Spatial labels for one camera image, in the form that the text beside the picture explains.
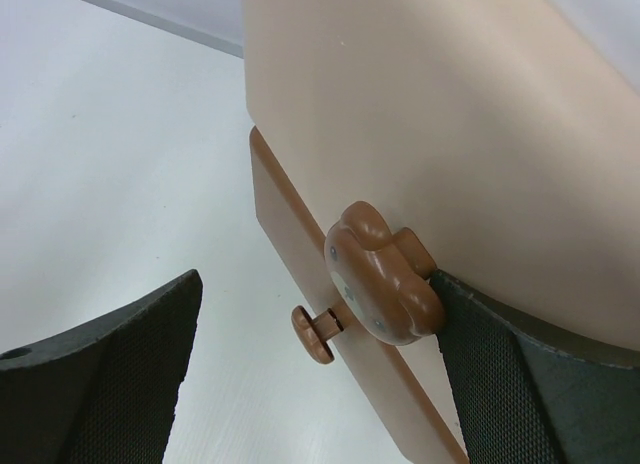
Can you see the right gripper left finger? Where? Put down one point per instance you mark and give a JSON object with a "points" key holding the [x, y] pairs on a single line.
{"points": [[104, 391]]}

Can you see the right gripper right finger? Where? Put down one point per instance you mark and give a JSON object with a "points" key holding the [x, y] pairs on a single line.
{"points": [[527, 391]]}

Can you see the bear head drawer knob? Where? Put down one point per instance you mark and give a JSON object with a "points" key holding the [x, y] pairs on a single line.
{"points": [[383, 276]]}

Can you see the brown drawer knob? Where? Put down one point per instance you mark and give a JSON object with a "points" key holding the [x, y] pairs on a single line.
{"points": [[314, 333]]}

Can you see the brown drawer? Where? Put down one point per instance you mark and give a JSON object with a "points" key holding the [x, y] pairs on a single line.
{"points": [[407, 387]]}

